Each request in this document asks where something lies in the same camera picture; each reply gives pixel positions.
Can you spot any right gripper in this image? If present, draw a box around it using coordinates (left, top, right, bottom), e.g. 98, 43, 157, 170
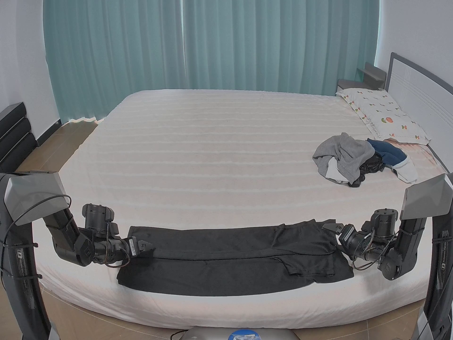
321, 221, 361, 252

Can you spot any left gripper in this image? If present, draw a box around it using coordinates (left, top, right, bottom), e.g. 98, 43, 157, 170
120, 237, 157, 259

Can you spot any black polo shirt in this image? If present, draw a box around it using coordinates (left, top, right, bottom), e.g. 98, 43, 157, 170
117, 219, 355, 297

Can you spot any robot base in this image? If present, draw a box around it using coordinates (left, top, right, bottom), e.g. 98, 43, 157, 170
179, 325, 294, 340

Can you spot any pile of clothes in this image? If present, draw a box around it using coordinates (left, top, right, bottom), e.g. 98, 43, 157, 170
312, 132, 416, 188

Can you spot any bed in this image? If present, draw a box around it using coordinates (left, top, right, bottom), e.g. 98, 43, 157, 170
34, 52, 453, 330

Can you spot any white printed pillow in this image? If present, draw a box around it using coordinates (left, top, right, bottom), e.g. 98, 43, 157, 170
336, 88, 430, 145

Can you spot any grey bedside table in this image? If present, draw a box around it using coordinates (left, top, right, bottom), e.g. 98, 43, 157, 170
336, 62, 387, 92

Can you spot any black chest of drawers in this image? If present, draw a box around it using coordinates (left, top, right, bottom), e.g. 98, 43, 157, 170
0, 101, 39, 172

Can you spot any blue-green curtain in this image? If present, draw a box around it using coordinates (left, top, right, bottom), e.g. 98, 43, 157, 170
42, 0, 187, 125
183, 0, 381, 96

